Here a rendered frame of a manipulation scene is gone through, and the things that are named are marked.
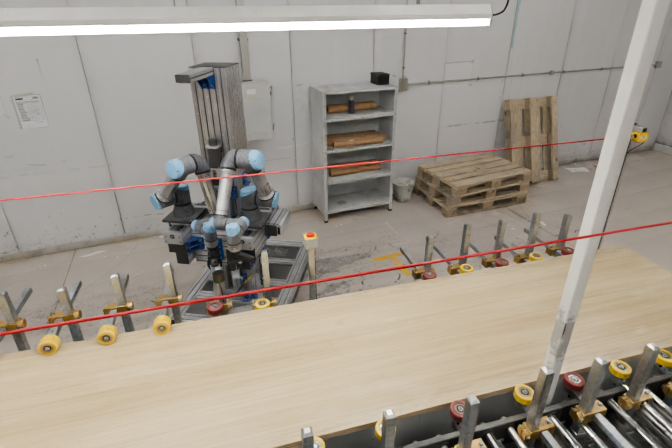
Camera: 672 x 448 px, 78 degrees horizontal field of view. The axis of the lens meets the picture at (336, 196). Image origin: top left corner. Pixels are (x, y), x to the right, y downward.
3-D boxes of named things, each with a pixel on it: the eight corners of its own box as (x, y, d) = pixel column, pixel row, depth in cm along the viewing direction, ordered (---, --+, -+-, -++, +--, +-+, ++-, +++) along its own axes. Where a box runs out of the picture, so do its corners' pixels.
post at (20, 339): (29, 364, 220) (-2, 290, 200) (37, 363, 221) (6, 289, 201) (26, 369, 217) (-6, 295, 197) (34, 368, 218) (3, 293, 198)
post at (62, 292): (83, 358, 227) (57, 286, 207) (90, 357, 228) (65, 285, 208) (81, 363, 224) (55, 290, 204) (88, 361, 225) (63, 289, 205)
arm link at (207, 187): (199, 150, 266) (220, 221, 279) (184, 154, 258) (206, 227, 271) (209, 149, 258) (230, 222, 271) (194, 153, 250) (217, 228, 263)
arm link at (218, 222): (217, 145, 243) (205, 228, 236) (235, 146, 241) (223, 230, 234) (226, 150, 254) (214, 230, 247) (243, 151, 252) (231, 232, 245)
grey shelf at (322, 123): (313, 207, 538) (309, 85, 473) (376, 197, 567) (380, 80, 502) (325, 223, 500) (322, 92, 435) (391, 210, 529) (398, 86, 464)
